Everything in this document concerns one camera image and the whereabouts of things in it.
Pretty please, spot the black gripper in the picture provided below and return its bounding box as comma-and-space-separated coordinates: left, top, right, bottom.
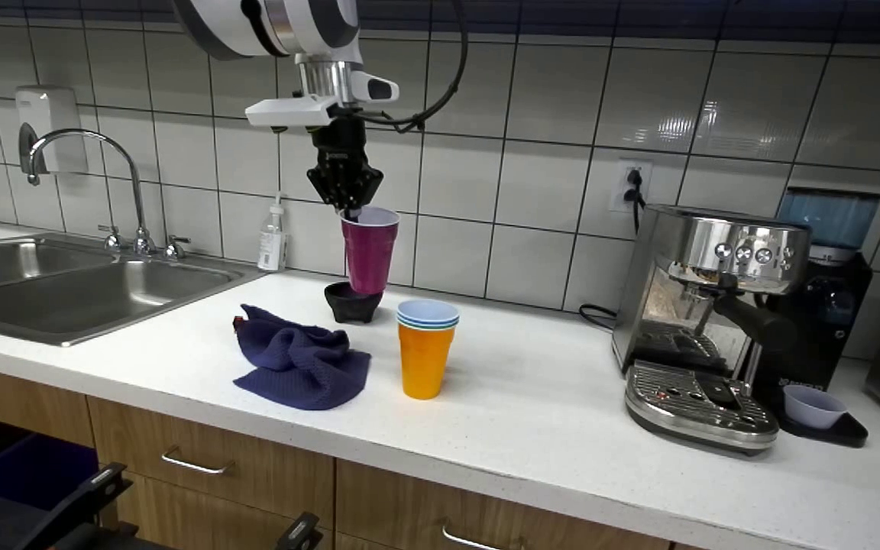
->
305, 107, 389, 224

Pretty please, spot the magenta plastic cup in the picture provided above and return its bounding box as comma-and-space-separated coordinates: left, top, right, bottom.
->
339, 204, 405, 301

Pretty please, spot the clear soap pump bottle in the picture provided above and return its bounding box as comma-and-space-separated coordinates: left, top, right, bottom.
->
254, 192, 295, 275

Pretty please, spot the black bowl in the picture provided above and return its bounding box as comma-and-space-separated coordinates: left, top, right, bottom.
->
322, 277, 384, 328

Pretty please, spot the navy blue cloth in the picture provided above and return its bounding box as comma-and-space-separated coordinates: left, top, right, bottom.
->
231, 303, 372, 412

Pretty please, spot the orange plastic cup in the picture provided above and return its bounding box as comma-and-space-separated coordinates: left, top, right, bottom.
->
398, 323, 460, 404

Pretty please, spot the chrome faucet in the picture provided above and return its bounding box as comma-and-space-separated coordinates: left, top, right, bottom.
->
16, 124, 155, 261

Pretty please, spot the wooden drawer front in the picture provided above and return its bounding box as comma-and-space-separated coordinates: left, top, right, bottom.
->
334, 459, 672, 550
86, 396, 339, 528

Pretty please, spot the black power plug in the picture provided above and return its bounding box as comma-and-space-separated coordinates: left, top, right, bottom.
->
622, 168, 651, 232

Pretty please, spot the stainless steel sink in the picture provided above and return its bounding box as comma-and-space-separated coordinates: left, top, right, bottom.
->
0, 228, 261, 349

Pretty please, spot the stainless steel espresso machine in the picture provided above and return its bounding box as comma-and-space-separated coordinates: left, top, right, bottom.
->
609, 204, 813, 455

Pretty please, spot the wooden cabinet panel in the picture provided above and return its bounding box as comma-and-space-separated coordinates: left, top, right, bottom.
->
0, 362, 95, 449

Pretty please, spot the blue storage bin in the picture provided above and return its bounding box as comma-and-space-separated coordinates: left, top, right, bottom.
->
0, 430, 103, 513

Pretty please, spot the black coffee grinder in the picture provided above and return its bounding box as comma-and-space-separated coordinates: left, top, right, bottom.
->
754, 184, 877, 409

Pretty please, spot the small pale cup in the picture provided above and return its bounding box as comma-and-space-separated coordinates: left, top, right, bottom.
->
780, 381, 850, 430

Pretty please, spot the black knock tray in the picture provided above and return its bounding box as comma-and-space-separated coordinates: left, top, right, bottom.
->
780, 400, 872, 449

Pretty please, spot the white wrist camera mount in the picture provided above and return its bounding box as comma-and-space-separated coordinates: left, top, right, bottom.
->
243, 67, 405, 133

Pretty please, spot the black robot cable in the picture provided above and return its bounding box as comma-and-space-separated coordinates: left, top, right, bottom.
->
362, 0, 473, 139

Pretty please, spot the chrome faucet handle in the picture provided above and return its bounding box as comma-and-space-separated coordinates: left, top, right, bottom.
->
95, 224, 128, 258
160, 235, 197, 263

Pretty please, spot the white wall power outlet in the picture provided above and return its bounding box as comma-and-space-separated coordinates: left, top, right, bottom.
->
609, 158, 658, 220

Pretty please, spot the black power cord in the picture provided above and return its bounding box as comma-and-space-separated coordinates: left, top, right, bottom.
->
574, 301, 624, 330

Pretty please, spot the white wall soap dispenser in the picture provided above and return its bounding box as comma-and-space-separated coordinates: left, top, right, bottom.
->
13, 85, 92, 176

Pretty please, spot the silver drawer handle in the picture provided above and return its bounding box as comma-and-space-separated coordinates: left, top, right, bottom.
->
160, 453, 231, 481
438, 525, 505, 550

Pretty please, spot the black chair frame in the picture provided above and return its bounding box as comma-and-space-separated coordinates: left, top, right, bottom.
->
0, 462, 136, 550

